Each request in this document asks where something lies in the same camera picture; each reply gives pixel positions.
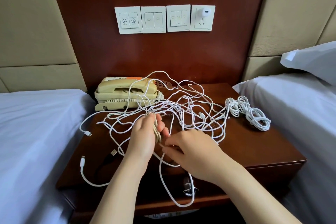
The person's left forearm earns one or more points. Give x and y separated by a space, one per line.
120 195

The dark wooden drawer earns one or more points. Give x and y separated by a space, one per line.
89 197

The white double rocker wall switch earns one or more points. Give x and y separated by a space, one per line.
153 19

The white pillow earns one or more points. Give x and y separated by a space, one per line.
315 61

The white crumpled bag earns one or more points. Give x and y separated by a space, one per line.
170 214

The left bed white sheet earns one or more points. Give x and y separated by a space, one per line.
36 147

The person's left hand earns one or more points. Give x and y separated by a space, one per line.
141 140

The right bed white sheet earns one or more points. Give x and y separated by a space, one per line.
309 121

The white triple rocker wall switch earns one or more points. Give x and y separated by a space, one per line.
178 18

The wooden nightstand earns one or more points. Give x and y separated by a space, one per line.
273 147

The white two-button wall switch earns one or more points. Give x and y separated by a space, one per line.
128 20

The small black usb plug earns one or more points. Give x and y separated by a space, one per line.
113 152

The bed white sheet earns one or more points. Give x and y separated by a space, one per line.
309 121
36 147

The white plug-in charger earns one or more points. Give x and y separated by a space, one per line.
204 12

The person's right hand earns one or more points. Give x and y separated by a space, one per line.
202 153

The beige padded headboard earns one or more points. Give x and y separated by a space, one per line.
294 11
31 27

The dark wooden wall panel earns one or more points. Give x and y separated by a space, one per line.
157 53

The person's right forearm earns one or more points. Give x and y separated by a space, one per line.
262 197

